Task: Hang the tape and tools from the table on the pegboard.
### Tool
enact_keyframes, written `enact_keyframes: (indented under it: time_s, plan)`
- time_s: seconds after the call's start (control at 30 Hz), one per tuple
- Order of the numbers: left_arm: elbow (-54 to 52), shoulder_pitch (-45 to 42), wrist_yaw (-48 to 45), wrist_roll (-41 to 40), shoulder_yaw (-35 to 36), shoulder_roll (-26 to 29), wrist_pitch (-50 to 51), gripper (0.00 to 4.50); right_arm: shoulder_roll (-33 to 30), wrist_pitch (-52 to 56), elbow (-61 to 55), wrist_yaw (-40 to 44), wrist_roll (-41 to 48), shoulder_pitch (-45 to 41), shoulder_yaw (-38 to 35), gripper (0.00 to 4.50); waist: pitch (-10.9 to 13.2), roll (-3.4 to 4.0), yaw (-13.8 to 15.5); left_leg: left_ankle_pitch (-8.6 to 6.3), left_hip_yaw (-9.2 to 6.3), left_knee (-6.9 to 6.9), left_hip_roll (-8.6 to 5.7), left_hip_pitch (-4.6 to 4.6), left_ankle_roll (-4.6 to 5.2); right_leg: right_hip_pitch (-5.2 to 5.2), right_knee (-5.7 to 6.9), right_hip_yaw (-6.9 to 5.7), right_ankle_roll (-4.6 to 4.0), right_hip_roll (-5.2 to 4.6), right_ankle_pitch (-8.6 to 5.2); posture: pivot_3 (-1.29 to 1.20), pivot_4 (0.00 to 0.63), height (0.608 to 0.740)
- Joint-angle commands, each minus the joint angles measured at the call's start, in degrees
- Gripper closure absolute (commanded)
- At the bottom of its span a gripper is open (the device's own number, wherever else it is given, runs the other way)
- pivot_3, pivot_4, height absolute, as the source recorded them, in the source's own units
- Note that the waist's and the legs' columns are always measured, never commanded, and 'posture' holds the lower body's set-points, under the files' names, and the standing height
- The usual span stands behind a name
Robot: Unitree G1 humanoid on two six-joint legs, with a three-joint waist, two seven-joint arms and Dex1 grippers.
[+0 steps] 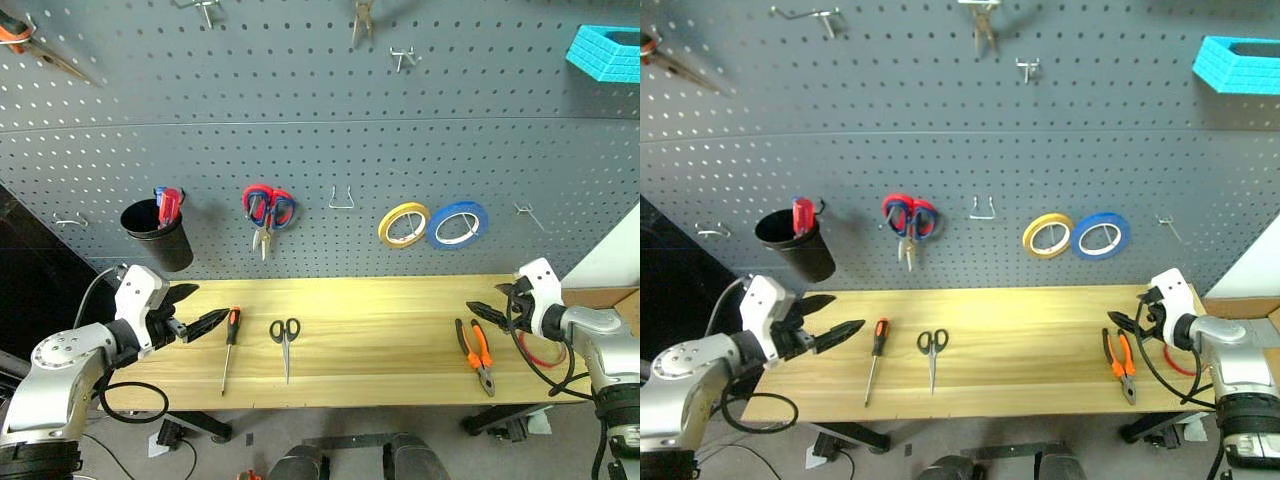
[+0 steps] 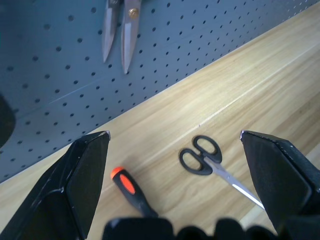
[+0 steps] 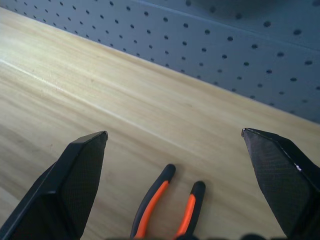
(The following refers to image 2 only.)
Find black orange handled screwdriver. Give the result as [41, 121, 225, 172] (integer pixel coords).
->
[110, 166, 159, 218]

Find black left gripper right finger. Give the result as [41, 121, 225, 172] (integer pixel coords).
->
[239, 129, 320, 240]

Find steel shears with brass pivot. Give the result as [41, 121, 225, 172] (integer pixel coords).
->
[101, 0, 143, 75]

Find dark rounded object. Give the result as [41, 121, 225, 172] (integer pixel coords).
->
[0, 92, 17, 149]

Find grey pegboard panel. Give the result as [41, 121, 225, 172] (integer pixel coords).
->
[0, 0, 320, 185]

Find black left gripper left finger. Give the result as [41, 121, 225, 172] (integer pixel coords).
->
[0, 130, 111, 240]

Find black handled scissors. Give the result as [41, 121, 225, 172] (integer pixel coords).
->
[178, 135, 265, 210]

